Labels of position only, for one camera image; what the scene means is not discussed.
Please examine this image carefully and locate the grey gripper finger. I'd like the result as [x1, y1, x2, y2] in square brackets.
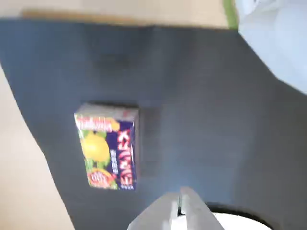
[179, 186, 225, 230]
[127, 191, 181, 230]

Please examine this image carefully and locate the white round dish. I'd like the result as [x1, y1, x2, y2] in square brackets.
[170, 210, 272, 230]

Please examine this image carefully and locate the colourful candy box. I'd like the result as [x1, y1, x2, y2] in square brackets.
[73, 102, 140, 191]

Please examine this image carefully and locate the green white robot base plate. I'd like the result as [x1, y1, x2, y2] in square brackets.
[222, 0, 240, 30]

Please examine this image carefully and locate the dark grey mat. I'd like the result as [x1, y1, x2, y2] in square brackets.
[0, 18, 307, 230]

